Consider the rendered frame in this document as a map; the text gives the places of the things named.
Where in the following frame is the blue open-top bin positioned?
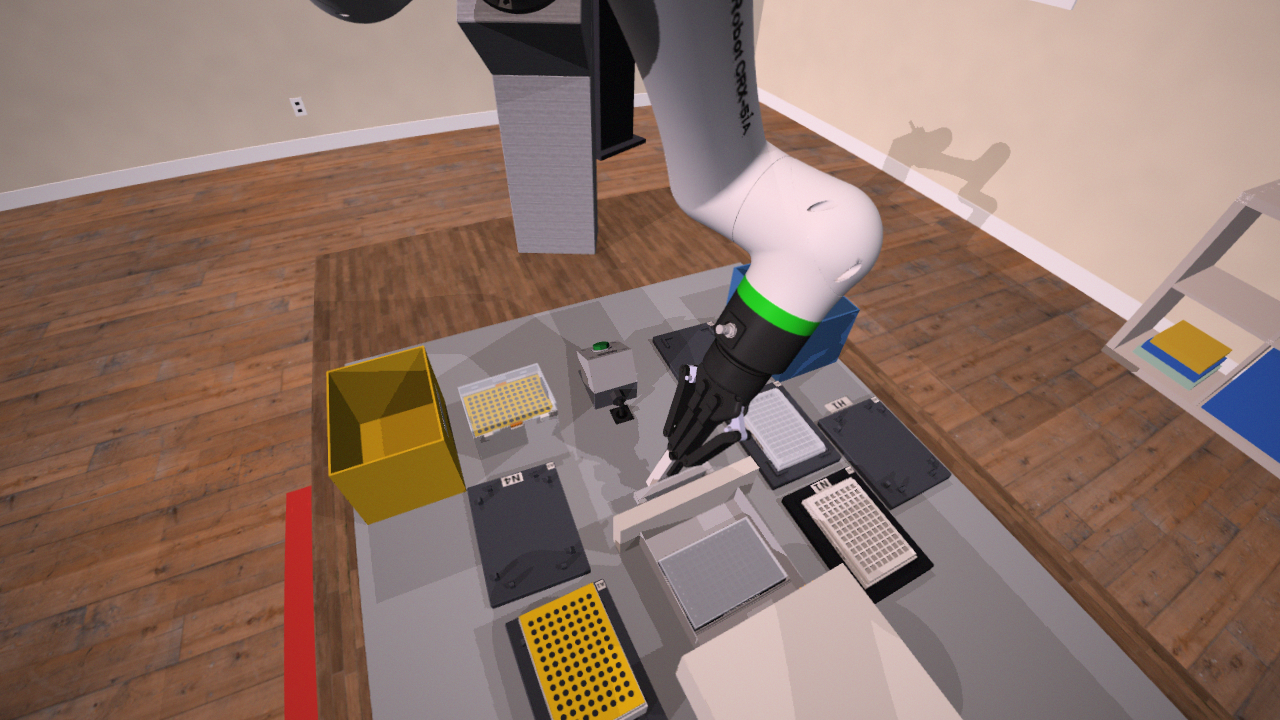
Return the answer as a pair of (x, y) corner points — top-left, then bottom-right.
(726, 263), (860, 382)

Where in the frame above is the yellow open-top bin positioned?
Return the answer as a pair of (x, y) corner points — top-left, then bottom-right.
(326, 346), (466, 525)

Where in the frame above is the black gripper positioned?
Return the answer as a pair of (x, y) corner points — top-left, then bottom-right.
(646, 340), (771, 486)

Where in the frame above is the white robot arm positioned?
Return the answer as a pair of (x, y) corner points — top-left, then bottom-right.
(608, 0), (883, 375)

